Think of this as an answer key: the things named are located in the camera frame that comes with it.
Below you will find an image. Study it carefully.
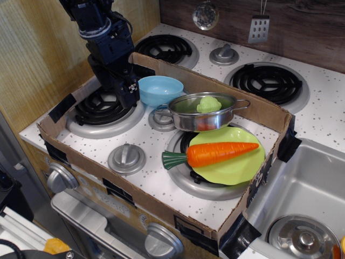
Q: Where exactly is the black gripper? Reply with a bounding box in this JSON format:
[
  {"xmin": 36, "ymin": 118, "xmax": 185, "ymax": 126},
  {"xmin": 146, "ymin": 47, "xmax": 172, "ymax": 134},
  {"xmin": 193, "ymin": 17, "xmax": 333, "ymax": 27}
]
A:
[{"xmin": 88, "ymin": 55, "xmax": 140, "ymax": 108}]

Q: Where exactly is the hanging metal slotted spatula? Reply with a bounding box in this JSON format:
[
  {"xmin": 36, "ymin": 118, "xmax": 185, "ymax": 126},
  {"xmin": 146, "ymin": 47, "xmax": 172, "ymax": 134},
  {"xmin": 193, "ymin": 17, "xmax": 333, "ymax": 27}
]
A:
[{"xmin": 247, "ymin": 1, "xmax": 270, "ymax": 44}]

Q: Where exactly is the silver front stove knob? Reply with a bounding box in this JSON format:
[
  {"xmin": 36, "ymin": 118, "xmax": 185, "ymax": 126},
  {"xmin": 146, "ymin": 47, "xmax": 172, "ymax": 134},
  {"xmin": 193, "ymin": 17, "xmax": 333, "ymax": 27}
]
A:
[{"xmin": 108, "ymin": 144, "xmax": 146, "ymax": 175}]

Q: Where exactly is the silver right oven knob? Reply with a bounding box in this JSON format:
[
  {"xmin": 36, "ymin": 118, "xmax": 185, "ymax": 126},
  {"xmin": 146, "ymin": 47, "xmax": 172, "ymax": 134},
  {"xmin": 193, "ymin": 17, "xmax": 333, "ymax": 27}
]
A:
[{"xmin": 144, "ymin": 223, "xmax": 184, "ymax": 259}]

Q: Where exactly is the silver left oven knob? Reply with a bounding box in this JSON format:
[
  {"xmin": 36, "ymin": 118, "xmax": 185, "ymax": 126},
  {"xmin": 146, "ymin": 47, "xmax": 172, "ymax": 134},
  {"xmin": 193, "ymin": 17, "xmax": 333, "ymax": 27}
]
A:
[{"xmin": 47, "ymin": 162, "xmax": 79, "ymax": 194}]

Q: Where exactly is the steel sink basin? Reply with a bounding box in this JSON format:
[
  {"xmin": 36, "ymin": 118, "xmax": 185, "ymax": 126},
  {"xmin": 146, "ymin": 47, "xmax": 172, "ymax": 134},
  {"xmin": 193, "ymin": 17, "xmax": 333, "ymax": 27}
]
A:
[{"xmin": 219, "ymin": 138, "xmax": 345, "ymax": 259}]

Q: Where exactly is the green toy vegetable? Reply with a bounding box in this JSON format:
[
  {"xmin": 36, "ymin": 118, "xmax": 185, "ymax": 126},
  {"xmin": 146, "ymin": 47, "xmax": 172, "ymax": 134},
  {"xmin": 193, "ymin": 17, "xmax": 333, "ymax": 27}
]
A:
[{"xmin": 196, "ymin": 96, "xmax": 222, "ymax": 113}]

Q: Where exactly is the steel pot lid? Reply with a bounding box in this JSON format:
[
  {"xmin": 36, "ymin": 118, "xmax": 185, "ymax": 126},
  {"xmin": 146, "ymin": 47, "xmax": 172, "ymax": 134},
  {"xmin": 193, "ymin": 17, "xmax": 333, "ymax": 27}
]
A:
[{"xmin": 266, "ymin": 214, "xmax": 343, "ymax": 258}]

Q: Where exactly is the small steel pot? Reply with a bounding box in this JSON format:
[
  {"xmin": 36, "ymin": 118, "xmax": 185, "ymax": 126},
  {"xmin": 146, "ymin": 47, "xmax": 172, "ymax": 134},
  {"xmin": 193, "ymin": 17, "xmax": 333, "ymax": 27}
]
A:
[{"xmin": 156, "ymin": 92, "xmax": 251, "ymax": 132}]

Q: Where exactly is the back right black burner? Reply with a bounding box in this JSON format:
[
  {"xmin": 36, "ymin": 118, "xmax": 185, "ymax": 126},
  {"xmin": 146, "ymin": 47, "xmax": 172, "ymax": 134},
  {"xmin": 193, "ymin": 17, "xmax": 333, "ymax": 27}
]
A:
[{"xmin": 224, "ymin": 62, "xmax": 310, "ymax": 114}]

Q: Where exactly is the light green plastic plate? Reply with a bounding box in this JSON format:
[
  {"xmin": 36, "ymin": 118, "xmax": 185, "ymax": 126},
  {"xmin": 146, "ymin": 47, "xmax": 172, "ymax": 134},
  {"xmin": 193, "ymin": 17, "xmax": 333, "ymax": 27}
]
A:
[{"xmin": 189, "ymin": 126, "xmax": 265, "ymax": 186}]

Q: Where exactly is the silver oven door handle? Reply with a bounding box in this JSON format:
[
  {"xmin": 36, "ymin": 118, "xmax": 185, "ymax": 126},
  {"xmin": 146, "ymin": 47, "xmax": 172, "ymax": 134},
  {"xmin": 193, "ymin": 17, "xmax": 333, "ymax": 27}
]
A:
[{"xmin": 51, "ymin": 192, "xmax": 149, "ymax": 258}]

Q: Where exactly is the orange toy carrot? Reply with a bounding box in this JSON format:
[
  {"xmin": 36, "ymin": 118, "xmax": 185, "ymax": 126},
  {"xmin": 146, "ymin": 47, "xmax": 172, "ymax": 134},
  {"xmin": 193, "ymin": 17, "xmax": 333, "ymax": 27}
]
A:
[{"xmin": 162, "ymin": 142, "xmax": 259, "ymax": 169}]

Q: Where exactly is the silver oven knob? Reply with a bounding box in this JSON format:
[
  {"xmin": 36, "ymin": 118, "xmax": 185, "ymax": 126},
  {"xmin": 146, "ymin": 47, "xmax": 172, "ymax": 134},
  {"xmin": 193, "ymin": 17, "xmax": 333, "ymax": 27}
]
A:
[
  {"xmin": 144, "ymin": 223, "xmax": 184, "ymax": 259},
  {"xmin": 47, "ymin": 162, "xmax": 79, "ymax": 194}
]

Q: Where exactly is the orange yellow cloth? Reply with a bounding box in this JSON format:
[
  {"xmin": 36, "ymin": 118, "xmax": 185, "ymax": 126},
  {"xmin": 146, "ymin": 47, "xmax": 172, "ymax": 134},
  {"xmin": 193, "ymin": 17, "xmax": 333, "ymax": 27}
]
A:
[{"xmin": 43, "ymin": 238, "xmax": 71, "ymax": 255}]

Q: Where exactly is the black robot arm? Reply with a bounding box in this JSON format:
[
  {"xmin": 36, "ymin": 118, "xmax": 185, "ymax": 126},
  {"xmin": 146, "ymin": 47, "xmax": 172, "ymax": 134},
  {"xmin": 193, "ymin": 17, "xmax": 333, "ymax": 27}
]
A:
[{"xmin": 60, "ymin": 1, "xmax": 140, "ymax": 108}]

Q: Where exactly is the black braided cable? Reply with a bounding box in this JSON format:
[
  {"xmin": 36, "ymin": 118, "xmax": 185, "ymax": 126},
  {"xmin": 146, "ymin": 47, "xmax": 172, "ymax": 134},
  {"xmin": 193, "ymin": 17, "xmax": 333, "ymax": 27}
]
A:
[{"xmin": 0, "ymin": 238, "xmax": 25, "ymax": 259}]

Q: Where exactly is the brown cardboard fence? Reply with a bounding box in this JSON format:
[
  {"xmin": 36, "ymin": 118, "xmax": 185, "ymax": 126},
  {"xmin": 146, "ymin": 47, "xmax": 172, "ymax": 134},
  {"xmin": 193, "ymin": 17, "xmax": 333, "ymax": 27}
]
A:
[{"xmin": 37, "ymin": 53, "xmax": 295, "ymax": 258}]

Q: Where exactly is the light blue plastic bowl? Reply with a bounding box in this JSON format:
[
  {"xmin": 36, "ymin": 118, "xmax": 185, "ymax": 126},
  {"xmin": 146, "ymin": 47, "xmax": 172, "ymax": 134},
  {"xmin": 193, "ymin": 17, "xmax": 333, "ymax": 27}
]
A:
[{"xmin": 139, "ymin": 76, "xmax": 184, "ymax": 107}]

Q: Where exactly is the back left black burner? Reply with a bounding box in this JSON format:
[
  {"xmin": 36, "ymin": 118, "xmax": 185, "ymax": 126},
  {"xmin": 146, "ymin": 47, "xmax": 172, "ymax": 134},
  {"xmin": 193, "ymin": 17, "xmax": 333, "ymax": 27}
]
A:
[{"xmin": 135, "ymin": 35, "xmax": 199, "ymax": 69}]

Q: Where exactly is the front left black burner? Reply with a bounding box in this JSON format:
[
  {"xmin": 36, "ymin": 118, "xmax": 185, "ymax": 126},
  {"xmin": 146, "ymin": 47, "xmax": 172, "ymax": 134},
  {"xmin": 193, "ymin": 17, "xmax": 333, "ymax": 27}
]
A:
[{"xmin": 66, "ymin": 88, "xmax": 146, "ymax": 139}]

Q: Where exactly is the hanging metal strainer ladle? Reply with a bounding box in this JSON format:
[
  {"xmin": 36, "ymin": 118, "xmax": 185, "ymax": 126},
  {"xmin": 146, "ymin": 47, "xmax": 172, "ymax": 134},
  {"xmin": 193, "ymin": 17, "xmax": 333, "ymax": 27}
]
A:
[{"xmin": 192, "ymin": 1, "xmax": 219, "ymax": 31}]

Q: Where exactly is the silver middle stove knob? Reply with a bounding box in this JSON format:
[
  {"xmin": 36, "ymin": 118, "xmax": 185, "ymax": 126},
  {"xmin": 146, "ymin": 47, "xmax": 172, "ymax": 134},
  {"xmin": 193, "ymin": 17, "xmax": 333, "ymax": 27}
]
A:
[{"xmin": 148, "ymin": 108, "xmax": 176, "ymax": 132}]

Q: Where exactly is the silver back stove knob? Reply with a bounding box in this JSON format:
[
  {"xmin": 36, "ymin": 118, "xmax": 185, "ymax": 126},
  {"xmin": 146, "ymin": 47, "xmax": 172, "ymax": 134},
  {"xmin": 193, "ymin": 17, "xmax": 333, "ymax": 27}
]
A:
[{"xmin": 209, "ymin": 44, "xmax": 239, "ymax": 66}]

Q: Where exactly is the silver stove knob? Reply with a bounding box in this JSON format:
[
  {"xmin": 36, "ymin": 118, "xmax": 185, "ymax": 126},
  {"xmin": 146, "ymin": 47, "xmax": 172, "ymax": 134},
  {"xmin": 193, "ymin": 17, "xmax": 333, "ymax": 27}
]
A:
[
  {"xmin": 148, "ymin": 108, "xmax": 176, "ymax": 132},
  {"xmin": 209, "ymin": 44, "xmax": 239, "ymax": 66},
  {"xmin": 108, "ymin": 144, "xmax": 146, "ymax": 175}
]

